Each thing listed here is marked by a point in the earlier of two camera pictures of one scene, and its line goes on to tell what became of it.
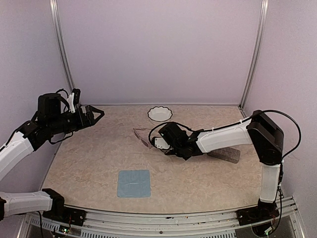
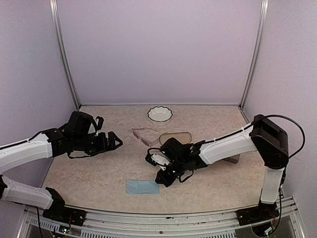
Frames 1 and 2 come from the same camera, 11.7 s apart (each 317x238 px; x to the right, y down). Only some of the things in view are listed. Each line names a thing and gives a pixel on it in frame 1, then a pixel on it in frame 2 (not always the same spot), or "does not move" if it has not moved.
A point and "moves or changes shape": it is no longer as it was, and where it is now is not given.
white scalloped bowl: [158, 115] does not move
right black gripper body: [176, 152] -> [170, 179]
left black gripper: [89, 121] -> [103, 148]
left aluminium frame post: [61, 42] does not move
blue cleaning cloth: [133, 183] moves or changes shape
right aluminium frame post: [264, 7] does not move
